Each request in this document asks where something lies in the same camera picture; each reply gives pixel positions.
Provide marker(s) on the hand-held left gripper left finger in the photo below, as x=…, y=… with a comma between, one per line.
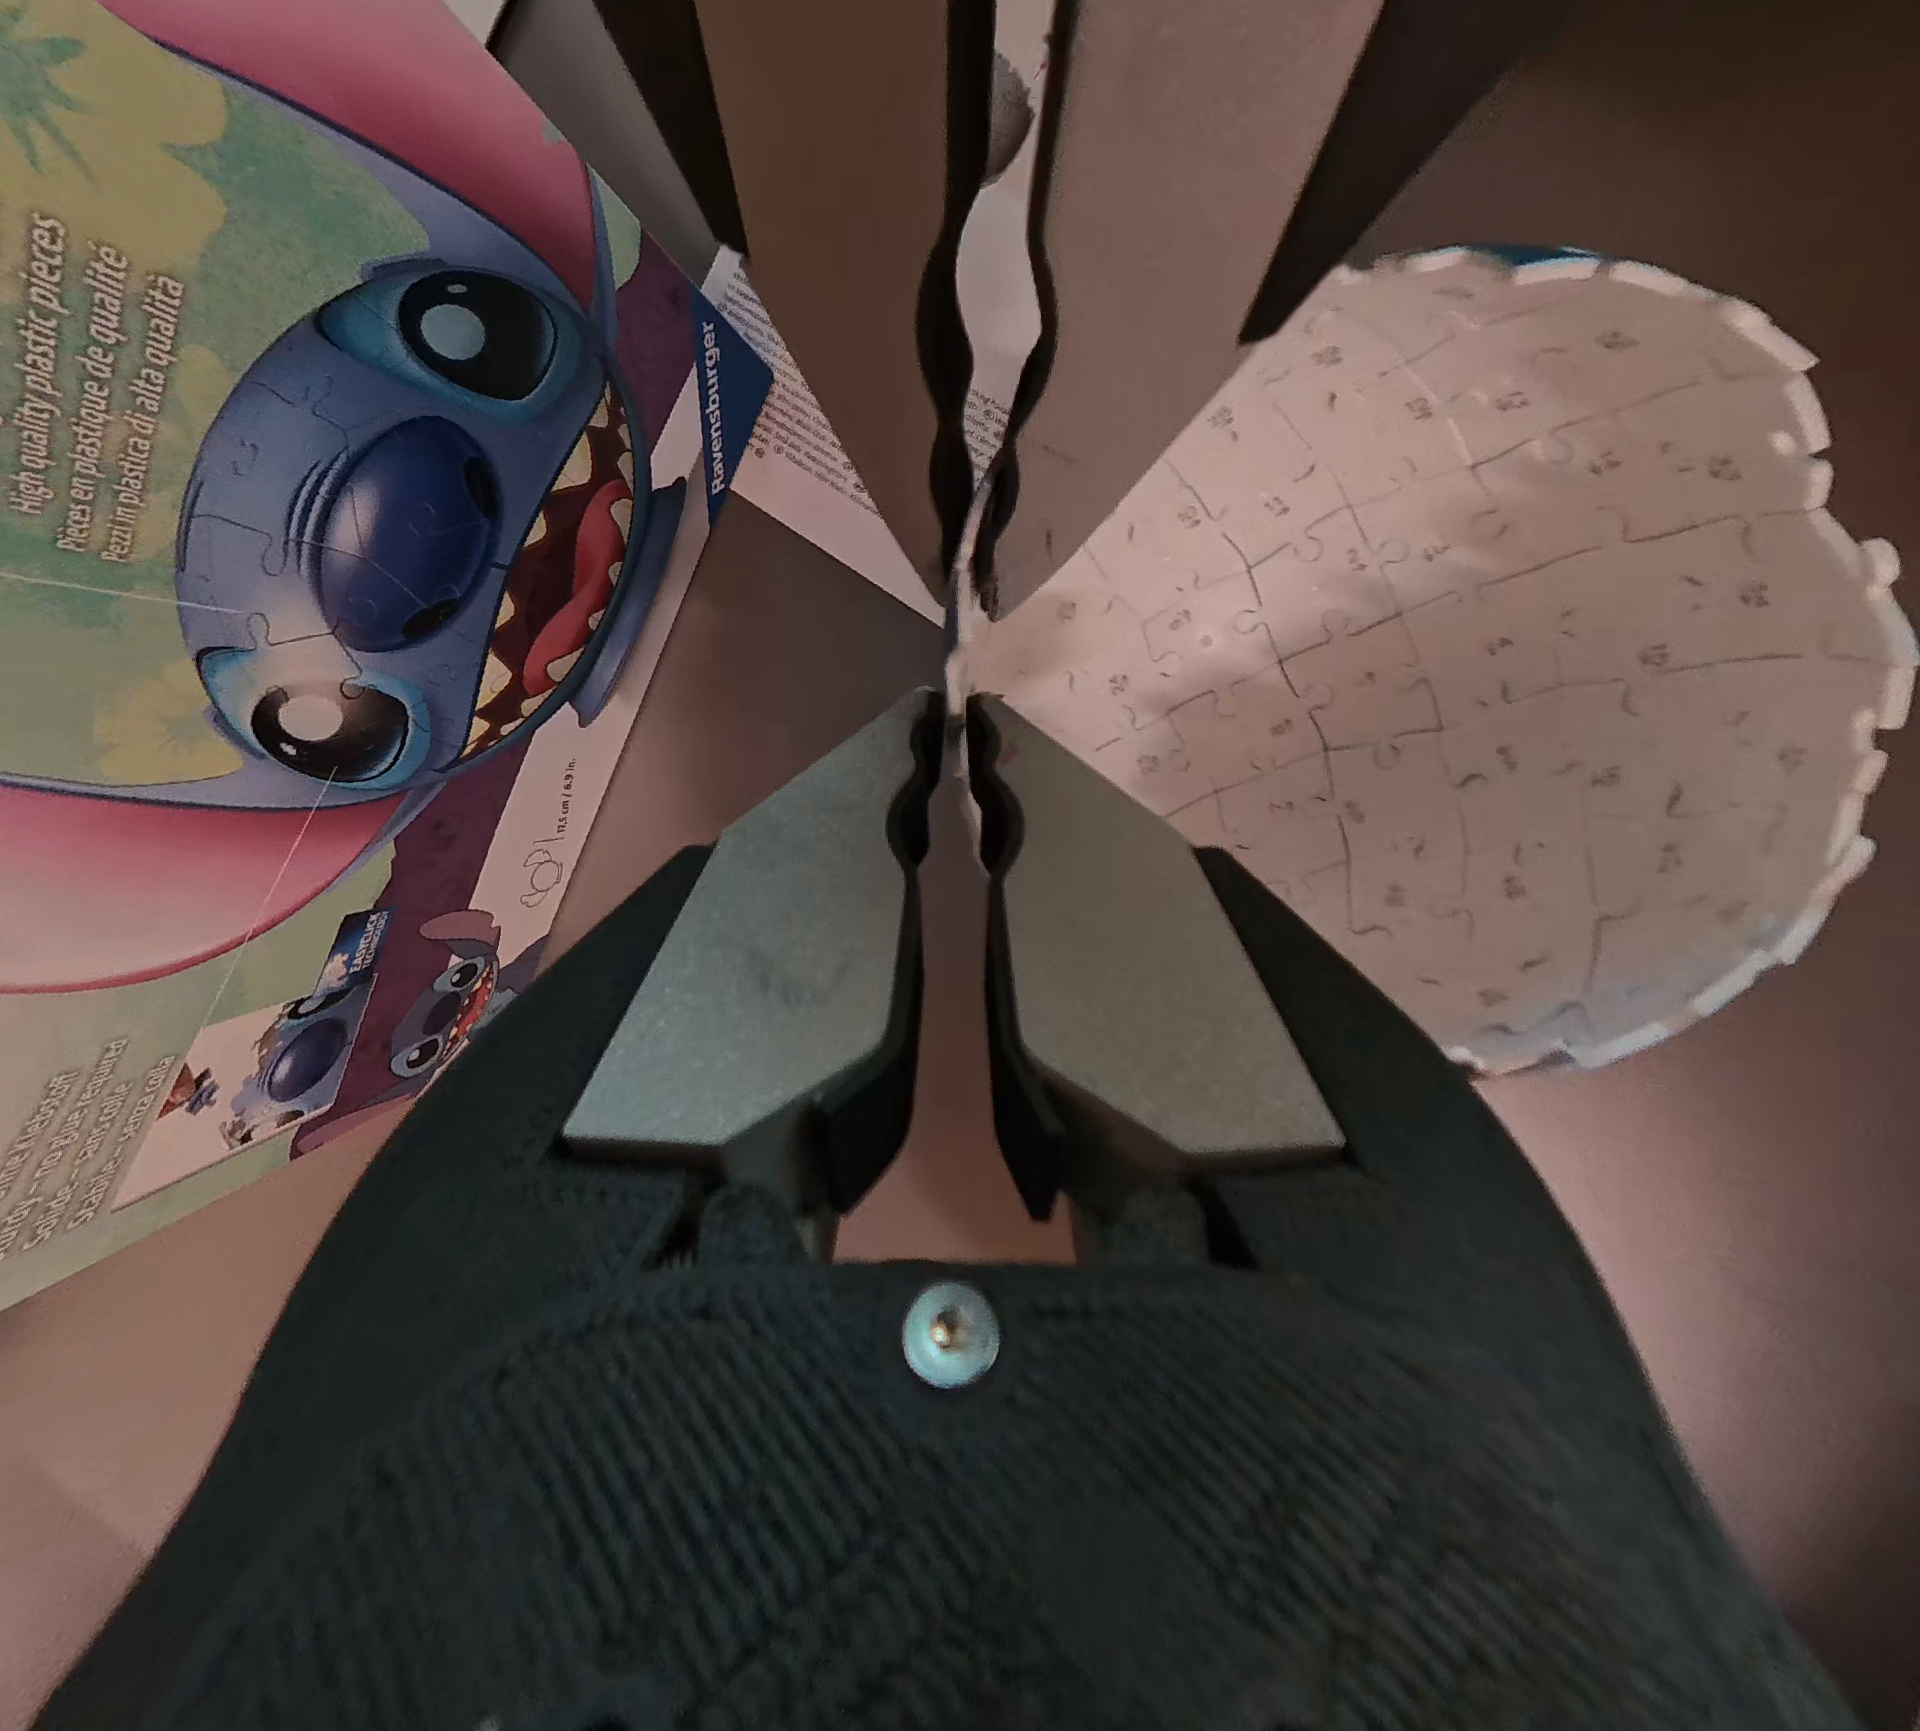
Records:
x=750, y=996

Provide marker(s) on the partly built blue puzzle ball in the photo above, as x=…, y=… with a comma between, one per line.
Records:
x=1501, y=652

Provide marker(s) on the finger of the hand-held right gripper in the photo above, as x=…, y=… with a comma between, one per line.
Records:
x=825, y=111
x=1200, y=111

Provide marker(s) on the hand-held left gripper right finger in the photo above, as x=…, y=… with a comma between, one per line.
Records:
x=1155, y=996

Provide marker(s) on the white instruction leaflet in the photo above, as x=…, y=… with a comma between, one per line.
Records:
x=811, y=427

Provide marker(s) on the printed cardboard puzzle box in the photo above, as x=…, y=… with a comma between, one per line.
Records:
x=225, y=487

